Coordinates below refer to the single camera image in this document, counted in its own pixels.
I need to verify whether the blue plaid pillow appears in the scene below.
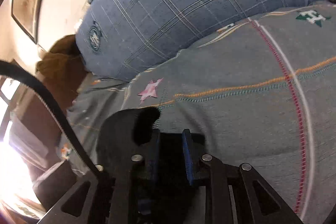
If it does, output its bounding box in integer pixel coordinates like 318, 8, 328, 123
75, 0, 332, 81

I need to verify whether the black cable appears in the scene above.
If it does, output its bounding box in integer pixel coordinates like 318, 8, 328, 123
0, 60, 103, 180

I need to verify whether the brown jacket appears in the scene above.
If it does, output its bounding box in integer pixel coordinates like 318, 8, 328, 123
36, 35, 88, 113

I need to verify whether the grey patterned bed sheet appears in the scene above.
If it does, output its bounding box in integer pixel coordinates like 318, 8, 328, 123
67, 1, 335, 223

